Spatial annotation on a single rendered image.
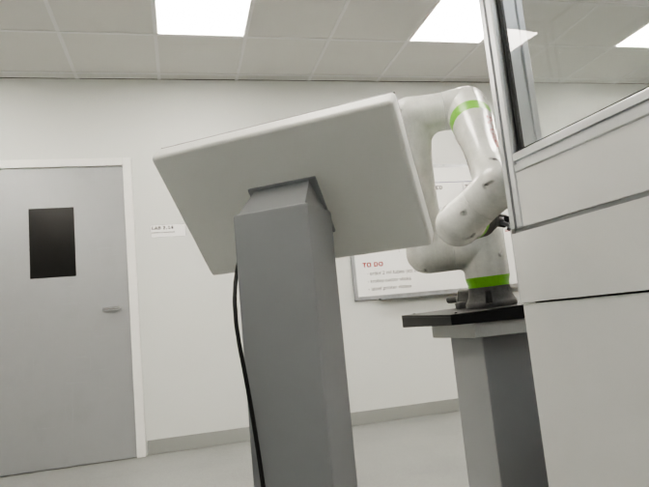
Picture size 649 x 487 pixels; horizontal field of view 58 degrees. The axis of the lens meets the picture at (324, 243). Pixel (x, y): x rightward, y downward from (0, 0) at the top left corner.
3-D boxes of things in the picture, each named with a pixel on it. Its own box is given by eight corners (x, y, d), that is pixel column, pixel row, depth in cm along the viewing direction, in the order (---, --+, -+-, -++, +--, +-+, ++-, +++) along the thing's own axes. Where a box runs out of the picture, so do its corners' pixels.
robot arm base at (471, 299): (435, 311, 188) (432, 293, 189) (471, 305, 195) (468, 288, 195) (489, 307, 165) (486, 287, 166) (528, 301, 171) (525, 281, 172)
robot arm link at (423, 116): (409, 271, 187) (384, 101, 179) (460, 264, 185) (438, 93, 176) (409, 280, 175) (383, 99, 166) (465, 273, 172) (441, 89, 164)
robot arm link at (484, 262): (456, 290, 183) (447, 230, 185) (507, 283, 181) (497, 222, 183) (460, 290, 170) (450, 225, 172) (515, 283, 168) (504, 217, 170)
